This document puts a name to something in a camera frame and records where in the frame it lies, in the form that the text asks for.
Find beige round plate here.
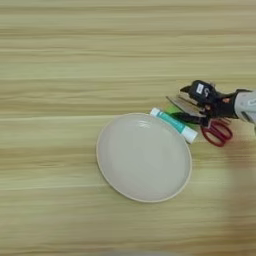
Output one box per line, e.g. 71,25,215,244
95,112,194,204

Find black box with white label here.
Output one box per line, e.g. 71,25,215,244
190,79,218,104

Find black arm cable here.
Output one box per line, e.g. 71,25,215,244
234,87,254,95

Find red handled scissors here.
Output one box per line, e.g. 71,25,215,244
165,95,234,148

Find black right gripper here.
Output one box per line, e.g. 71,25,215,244
170,81,240,128

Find teal white glue stick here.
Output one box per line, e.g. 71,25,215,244
149,107,199,145

